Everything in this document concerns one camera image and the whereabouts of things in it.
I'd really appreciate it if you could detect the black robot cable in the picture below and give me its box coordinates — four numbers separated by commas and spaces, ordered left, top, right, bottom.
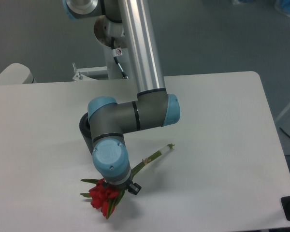
111, 36, 130, 79

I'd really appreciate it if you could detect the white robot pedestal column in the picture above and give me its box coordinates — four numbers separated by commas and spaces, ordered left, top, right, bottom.
93, 15, 133, 79

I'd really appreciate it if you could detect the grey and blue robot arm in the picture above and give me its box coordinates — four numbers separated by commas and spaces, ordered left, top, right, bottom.
63, 0, 180, 194

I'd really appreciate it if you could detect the red tulip bouquet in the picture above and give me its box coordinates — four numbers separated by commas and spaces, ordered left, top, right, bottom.
80, 144, 175, 219

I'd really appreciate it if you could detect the white chair back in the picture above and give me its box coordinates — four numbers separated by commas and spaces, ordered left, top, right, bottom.
0, 63, 37, 86

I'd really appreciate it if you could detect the white pedestal base frame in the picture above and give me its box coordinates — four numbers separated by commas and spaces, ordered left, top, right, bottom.
72, 63, 129, 82

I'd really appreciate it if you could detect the blue plastic bag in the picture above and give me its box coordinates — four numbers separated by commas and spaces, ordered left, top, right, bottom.
275, 0, 290, 17

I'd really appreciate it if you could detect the black ribbed cylindrical vase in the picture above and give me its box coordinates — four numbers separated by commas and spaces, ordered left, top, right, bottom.
79, 113, 93, 154

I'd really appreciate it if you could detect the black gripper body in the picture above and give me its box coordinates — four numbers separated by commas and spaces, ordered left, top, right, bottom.
105, 178, 133, 191

